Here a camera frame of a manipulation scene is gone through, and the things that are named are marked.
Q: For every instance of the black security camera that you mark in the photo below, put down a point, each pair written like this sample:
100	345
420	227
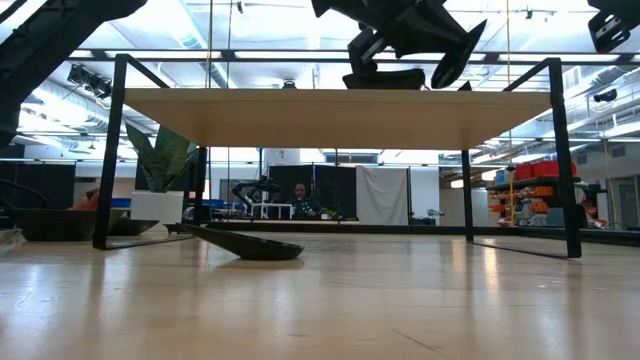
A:
605	95

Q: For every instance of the snake plant in white pot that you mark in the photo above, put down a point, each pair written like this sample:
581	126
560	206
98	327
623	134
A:
160	165

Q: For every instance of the wooden riser shelf black legs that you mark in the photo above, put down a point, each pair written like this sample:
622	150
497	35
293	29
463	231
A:
325	120

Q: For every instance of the small white table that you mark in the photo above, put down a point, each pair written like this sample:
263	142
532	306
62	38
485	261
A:
270	205

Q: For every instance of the white hanging sheet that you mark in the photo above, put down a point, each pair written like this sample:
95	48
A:
382	195

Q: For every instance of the black partition panels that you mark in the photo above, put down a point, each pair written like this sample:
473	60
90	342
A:
340	175

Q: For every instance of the blue box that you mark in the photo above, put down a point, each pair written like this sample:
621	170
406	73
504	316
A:
121	202

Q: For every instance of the small black square plate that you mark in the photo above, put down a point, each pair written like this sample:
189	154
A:
178	229

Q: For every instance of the black spotlight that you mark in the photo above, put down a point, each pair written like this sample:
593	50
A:
90	82

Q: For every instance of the black teardrop plate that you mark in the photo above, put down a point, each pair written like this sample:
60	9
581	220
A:
465	88
260	249

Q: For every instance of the black leaf-shaped plate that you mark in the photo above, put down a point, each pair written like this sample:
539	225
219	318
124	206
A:
135	227

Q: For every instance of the person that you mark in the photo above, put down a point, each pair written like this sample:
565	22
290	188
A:
302	205
89	200

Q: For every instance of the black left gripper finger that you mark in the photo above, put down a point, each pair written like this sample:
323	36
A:
370	50
452	67

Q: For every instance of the black aluminium table frame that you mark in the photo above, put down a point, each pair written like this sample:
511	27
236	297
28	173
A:
500	231

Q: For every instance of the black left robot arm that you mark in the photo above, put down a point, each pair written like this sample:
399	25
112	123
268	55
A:
50	40

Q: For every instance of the dark dome camera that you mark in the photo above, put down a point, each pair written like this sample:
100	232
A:
289	85

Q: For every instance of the shelving rack with orange bins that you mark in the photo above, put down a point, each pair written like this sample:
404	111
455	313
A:
537	170

